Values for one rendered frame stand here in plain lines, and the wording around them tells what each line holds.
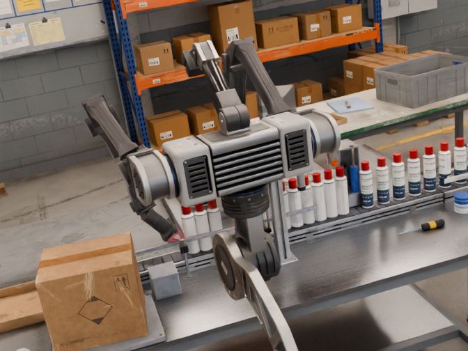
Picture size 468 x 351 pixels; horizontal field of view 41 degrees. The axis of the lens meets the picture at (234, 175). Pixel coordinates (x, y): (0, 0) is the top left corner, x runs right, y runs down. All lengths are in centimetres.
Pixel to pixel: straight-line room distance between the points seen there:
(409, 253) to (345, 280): 30
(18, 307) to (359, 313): 160
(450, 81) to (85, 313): 314
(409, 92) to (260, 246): 268
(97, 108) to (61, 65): 458
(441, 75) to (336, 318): 197
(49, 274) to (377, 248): 122
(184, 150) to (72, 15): 496
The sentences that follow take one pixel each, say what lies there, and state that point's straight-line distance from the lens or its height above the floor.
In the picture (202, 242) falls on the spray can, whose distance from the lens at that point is 247.
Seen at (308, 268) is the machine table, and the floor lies 83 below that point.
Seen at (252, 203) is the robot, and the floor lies 133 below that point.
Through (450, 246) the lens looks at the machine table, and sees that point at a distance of 250.
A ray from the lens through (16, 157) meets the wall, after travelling 677.
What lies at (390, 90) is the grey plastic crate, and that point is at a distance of 446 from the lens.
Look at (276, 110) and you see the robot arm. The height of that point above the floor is 149.
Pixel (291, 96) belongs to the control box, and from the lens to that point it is 232.
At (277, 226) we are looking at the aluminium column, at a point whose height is 98.
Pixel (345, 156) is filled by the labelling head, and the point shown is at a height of 107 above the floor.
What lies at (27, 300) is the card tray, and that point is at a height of 83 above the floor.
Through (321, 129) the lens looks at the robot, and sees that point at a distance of 178.
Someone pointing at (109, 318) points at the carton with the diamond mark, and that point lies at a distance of 208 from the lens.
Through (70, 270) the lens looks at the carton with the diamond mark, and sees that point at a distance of 204.
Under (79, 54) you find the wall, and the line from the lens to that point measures 666.
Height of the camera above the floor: 202
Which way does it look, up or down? 21 degrees down
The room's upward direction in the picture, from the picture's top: 8 degrees counter-clockwise
